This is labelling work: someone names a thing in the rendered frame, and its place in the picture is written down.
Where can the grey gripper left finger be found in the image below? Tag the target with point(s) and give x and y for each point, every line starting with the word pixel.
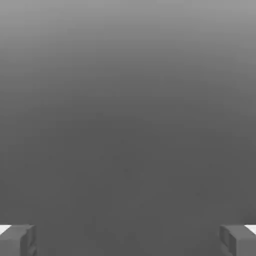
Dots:
pixel 16 242

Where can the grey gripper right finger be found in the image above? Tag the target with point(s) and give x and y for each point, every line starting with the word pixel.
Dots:
pixel 240 243

